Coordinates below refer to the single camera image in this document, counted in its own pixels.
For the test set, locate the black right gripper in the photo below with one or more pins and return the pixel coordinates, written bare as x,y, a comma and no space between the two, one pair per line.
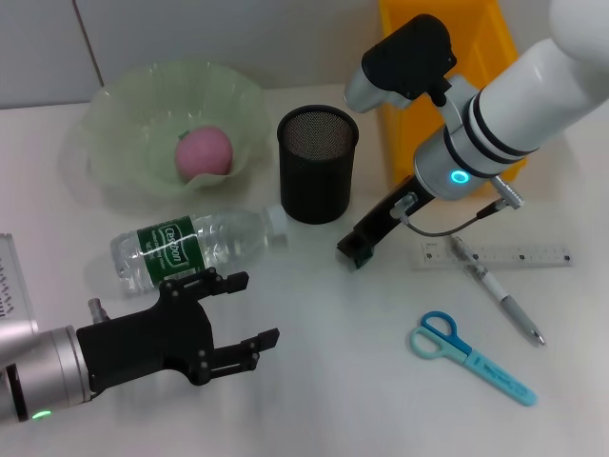
387,216

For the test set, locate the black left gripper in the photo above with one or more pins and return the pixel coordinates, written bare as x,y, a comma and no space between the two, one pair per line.
152,343

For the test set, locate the water bottle green label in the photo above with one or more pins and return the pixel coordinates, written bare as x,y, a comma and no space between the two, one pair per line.
223,238

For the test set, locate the blue scissors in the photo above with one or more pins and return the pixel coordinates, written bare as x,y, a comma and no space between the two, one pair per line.
499,376

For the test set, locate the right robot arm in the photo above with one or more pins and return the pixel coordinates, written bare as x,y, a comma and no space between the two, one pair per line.
523,95

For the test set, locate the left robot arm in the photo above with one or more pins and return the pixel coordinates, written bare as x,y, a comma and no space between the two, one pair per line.
47,371

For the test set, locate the black mesh pen holder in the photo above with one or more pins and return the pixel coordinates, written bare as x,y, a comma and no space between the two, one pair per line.
316,190

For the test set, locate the white grey ballpoint pen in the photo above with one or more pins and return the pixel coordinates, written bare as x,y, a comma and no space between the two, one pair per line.
495,288

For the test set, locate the clear plastic ruler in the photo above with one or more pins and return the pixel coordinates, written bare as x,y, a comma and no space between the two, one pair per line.
523,254

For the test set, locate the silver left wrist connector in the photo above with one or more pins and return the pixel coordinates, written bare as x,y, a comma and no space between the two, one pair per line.
98,309

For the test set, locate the pale green plastic bowl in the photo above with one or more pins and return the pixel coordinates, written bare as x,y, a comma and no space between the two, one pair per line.
143,109

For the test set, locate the yellow plastic storage bin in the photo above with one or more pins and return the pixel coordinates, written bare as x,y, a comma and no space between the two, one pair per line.
485,38

